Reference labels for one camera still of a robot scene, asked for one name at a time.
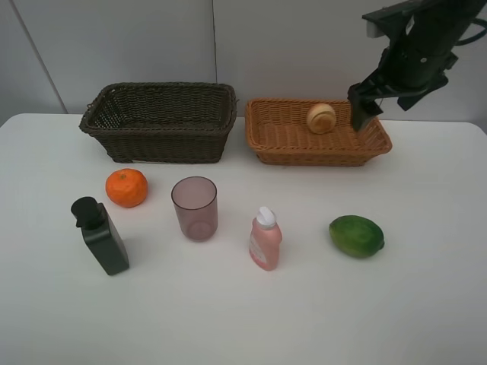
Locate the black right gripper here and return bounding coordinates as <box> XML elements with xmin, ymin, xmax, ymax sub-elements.
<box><xmin>348</xmin><ymin>22</ymin><xmax>459</xmax><ymax>132</ymax></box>

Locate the red yellow peach fruit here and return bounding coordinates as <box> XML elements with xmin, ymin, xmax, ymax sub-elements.
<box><xmin>306</xmin><ymin>103</ymin><xmax>336</xmax><ymax>135</ymax></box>

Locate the green lime fruit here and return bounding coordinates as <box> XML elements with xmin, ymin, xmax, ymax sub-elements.
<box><xmin>329</xmin><ymin>215</ymin><xmax>385</xmax><ymax>259</ymax></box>

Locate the pink lotion bottle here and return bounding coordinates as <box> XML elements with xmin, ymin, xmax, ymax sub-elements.
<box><xmin>249</xmin><ymin>206</ymin><xmax>282</xmax><ymax>271</ymax></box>

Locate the purple translucent plastic cup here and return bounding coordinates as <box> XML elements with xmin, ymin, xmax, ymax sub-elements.
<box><xmin>170</xmin><ymin>176</ymin><xmax>218</xmax><ymax>242</ymax></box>

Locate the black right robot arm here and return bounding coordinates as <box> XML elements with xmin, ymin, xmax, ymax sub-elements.
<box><xmin>348</xmin><ymin>0</ymin><xmax>486</xmax><ymax>132</ymax></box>

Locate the orange wicker basket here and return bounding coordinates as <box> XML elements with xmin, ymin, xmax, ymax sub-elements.
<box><xmin>245</xmin><ymin>98</ymin><xmax>393</xmax><ymax>167</ymax></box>

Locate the dark brown wicker basket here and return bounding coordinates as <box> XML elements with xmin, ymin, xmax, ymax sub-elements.
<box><xmin>79</xmin><ymin>82</ymin><xmax>237</xmax><ymax>164</ymax></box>

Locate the orange mandarin fruit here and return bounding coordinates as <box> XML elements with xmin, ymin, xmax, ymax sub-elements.
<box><xmin>105</xmin><ymin>168</ymin><xmax>148</xmax><ymax>208</ymax></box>

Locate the black pump bottle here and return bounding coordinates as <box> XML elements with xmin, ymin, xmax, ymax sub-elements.
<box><xmin>71</xmin><ymin>197</ymin><xmax>130</xmax><ymax>276</ymax></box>

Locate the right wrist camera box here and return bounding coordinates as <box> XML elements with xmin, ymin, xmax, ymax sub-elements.
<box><xmin>362</xmin><ymin>1</ymin><xmax>421</xmax><ymax>40</ymax></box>

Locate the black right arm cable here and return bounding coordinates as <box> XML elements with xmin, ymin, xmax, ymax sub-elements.
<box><xmin>458</xmin><ymin>7</ymin><xmax>487</xmax><ymax>45</ymax></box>

